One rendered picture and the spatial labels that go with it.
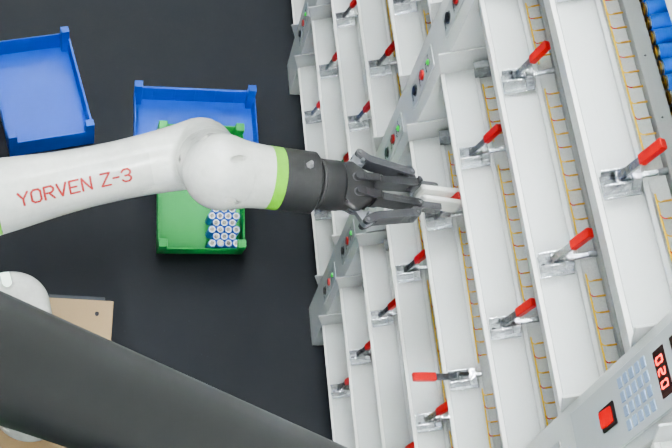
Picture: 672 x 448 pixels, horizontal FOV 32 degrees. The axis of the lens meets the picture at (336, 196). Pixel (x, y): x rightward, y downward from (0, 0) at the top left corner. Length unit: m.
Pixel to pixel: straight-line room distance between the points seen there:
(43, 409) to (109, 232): 2.50
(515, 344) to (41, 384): 1.34
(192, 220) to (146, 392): 2.48
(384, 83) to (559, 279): 0.89
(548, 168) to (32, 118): 1.69
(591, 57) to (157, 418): 1.12
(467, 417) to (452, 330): 0.14
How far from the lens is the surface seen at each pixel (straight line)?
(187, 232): 2.73
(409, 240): 2.03
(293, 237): 2.78
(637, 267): 1.22
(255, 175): 1.61
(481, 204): 1.65
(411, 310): 1.97
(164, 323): 2.65
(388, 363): 2.13
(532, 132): 1.50
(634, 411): 1.17
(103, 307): 2.30
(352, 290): 2.39
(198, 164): 1.60
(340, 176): 1.67
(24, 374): 0.24
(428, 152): 1.90
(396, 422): 2.09
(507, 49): 1.57
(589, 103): 1.31
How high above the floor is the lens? 2.41
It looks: 57 degrees down
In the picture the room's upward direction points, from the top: 22 degrees clockwise
